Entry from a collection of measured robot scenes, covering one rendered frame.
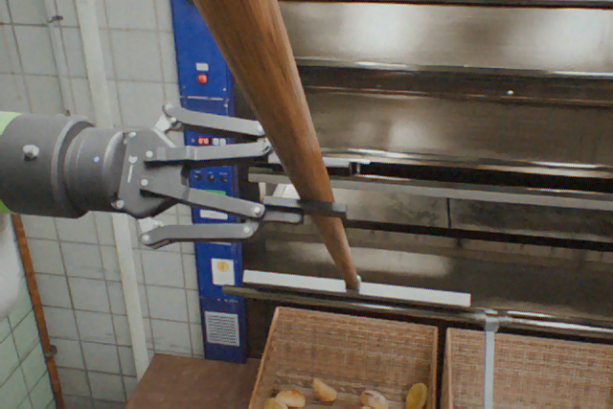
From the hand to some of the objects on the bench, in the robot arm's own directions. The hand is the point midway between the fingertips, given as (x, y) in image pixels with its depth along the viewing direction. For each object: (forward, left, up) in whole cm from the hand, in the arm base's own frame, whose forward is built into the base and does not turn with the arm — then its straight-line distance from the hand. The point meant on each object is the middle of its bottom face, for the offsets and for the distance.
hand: (308, 186), depth 53 cm
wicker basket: (-4, +97, -137) cm, 168 cm away
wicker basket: (+55, +96, -137) cm, 176 cm away
